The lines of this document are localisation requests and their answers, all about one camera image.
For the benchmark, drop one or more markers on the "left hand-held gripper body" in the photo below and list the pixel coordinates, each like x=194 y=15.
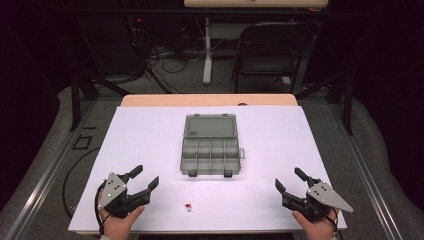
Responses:
x=113 y=191

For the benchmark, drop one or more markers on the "aluminium rail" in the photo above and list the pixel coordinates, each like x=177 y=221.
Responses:
x=363 y=173
x=50 y=173

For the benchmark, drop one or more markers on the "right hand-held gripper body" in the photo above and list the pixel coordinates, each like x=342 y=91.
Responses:
x=320 y=198

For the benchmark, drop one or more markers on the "black folding chair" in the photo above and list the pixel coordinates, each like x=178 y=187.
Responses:
x=266 y=65

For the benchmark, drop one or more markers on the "person's right hand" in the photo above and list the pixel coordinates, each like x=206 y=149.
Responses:
x=316 y=230

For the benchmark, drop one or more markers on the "white desk leg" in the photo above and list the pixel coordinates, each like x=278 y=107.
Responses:
x=208 y=60

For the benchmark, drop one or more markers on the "wooden table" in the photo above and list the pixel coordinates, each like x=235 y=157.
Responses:
x=200 y=100

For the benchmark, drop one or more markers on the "light desk top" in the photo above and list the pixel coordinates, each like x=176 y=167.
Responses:
x=253 y=3

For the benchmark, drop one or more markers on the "white board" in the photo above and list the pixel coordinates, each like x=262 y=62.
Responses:
x=273 y=146

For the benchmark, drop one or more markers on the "grey transparent compartment box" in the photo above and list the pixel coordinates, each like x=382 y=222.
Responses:
x=210 y=156

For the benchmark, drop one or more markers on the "person's left hand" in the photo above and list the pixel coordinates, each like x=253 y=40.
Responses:
x=118 y=226

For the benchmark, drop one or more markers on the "black metal stand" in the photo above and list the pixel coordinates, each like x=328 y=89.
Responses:
x=76 y=100
x=348 y=100

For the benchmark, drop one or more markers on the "small red white part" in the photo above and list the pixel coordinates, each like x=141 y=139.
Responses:
x=188 y=206

